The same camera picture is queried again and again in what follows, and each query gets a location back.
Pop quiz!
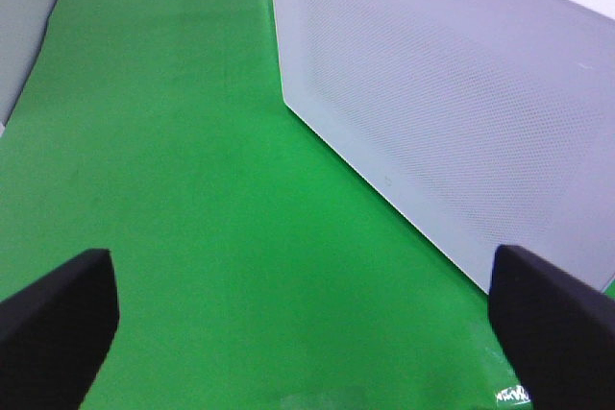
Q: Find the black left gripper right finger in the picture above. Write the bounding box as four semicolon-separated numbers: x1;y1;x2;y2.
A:
487;245;614;409

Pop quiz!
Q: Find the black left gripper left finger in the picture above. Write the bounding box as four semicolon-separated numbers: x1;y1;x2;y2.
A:
1;249;119;409

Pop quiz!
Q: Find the white microwave door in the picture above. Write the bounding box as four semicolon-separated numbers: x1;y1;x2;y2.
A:
273;0;614;290

